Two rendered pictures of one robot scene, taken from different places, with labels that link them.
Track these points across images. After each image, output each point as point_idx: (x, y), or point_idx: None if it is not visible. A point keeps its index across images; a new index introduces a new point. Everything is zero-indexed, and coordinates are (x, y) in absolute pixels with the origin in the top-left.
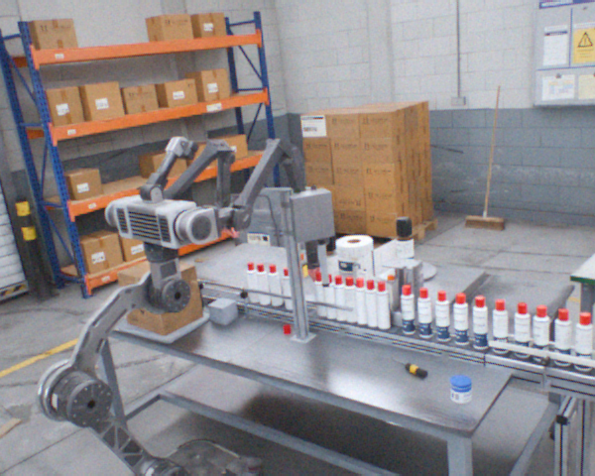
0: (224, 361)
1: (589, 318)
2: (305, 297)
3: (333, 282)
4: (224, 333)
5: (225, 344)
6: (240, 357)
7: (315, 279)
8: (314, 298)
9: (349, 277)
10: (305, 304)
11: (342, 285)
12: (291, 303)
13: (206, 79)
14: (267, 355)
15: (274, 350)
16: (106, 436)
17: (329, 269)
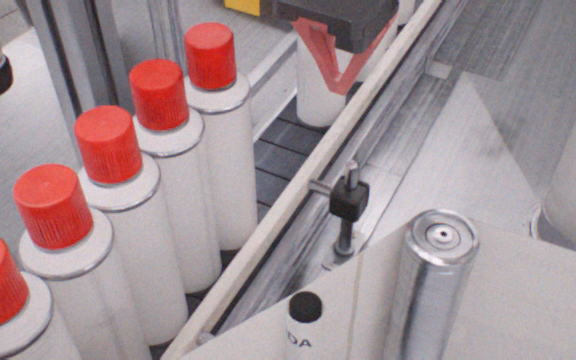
0: (20, 36)
1: None
2: (445, 146)
3: (560, 217)
4: (214, 10)
5: (135, 22)
6: (29, 62)
7: (337, 82)
8: (429, 181)
9: (51, 186)
10: (89, 102)
11: (95, 189)
12: (297, 93)
13: None
14: (10, 119)
15: (41, 131)
16: (23, 0)
17: None
